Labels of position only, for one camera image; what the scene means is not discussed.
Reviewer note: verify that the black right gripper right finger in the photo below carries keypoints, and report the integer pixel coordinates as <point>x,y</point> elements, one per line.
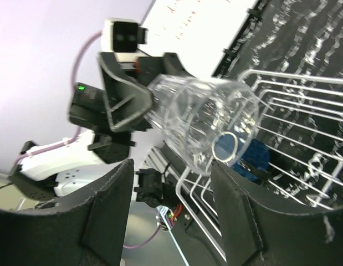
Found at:
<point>259,227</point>

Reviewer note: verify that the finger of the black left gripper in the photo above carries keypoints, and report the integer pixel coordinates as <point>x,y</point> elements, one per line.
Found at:
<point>126,101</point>

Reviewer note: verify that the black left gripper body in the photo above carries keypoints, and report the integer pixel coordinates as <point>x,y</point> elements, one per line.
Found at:
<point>145,69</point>

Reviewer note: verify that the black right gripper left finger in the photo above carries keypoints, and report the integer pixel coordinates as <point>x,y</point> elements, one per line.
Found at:
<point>85,227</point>

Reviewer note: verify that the dark blue ceramic mug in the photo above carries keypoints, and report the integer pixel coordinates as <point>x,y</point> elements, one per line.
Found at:
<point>252,164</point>

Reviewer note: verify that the clear glass cup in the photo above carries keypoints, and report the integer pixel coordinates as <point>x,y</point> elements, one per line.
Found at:
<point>202,120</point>

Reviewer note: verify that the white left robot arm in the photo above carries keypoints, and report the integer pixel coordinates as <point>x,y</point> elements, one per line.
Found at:
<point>36,170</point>

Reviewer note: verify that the white whiteboard with red writing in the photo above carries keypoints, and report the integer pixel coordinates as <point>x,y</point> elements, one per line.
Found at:
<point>197,30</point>

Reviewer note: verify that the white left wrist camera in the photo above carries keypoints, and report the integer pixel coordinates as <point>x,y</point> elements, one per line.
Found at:
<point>123,38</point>

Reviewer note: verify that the white wire dish rack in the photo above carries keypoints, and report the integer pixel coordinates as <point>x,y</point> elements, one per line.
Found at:
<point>301,122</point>

